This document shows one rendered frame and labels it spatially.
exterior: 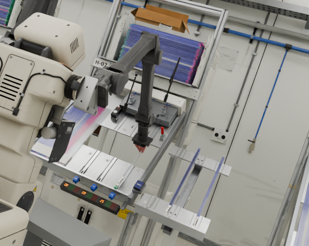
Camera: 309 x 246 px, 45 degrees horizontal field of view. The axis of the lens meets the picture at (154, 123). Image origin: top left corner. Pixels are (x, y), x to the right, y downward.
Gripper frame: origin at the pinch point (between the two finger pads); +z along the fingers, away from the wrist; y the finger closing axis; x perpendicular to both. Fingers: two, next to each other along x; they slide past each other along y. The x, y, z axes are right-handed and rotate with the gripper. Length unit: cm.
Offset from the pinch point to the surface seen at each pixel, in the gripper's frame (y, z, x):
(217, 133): -15, 90, -146
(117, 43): 47, -30, -54
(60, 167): 33.9, 4.1, 29.6
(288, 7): -40, -22, -212
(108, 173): 9.1, 3.9, 20.7
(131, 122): 16.9, -0.7, -18.7
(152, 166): -9.9, 1.6, 6.1
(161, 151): -9.8, -0.4, -5.2
